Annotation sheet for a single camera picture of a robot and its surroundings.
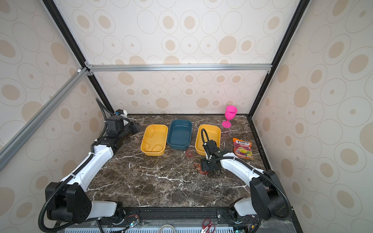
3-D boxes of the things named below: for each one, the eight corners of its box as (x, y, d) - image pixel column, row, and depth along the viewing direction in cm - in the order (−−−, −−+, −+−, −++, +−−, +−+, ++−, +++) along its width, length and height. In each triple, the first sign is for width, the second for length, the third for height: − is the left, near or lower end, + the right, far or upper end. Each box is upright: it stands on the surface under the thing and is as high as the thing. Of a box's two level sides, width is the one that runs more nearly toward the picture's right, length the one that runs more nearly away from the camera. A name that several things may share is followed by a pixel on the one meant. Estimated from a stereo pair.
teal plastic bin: (167, 150, 101) (166, 145, 97) (170, 124, 116) (169, 119, 112) (192, 150, 101) (192, 145, 97) (192, 124, 116) (192, 119, 112)
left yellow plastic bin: (141, 156, 98) (138, 151, 93) (147, 129, 113) (145, 123, 108) (165, 156, 98) (164, 151, 93) (169, 129, 113) (168, 123, 108)
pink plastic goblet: (223, 128, 114) (226, 114, 102) (221, 119, 120) (224, 105, 108) (233, 128, 114) (238, 114, 102) (231, 119, 120) (236, 105, 108)
